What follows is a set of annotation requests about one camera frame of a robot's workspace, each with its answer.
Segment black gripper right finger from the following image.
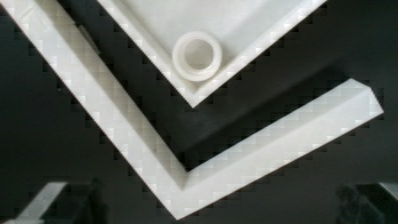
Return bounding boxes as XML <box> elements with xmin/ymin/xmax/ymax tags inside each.
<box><xmin>335</xmin><ymin>182</ymin><xmax>398</xmax><ymax>224</ymax></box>

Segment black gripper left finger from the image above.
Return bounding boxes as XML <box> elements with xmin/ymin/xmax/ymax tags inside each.
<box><xmin>0</xmin><ymin>180</ymin><xmax>108</xmax><ymax>224</ymax></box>

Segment white square tabletop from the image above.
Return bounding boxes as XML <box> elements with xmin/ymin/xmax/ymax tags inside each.
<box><xmin>97</xmin><ymin>0</ymin><xmax>326</xmax><ymax>105</ymax></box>

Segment white U-shaped fence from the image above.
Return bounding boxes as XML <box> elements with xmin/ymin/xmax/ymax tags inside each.
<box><xmin>0</xmin><ymin>0</ymin><xmax>385</xmax><ymax>221</ymax></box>

